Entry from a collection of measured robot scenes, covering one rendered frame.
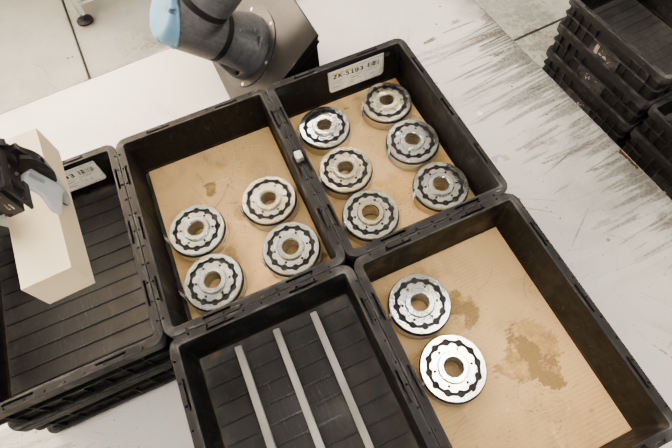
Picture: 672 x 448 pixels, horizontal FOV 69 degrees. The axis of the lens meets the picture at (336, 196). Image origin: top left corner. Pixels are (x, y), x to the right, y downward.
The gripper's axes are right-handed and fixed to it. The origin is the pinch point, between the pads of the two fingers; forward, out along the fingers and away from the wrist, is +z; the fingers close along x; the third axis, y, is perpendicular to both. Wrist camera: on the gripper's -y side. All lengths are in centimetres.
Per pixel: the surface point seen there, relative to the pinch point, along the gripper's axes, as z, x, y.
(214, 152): 26.5, 24.1, -16.6
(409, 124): 23, 61, -1
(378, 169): 26, 52, 3
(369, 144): 26, 53, -3
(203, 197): 26.5, 18.5, -7.7
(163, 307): 16.4, 7.3, 14.2
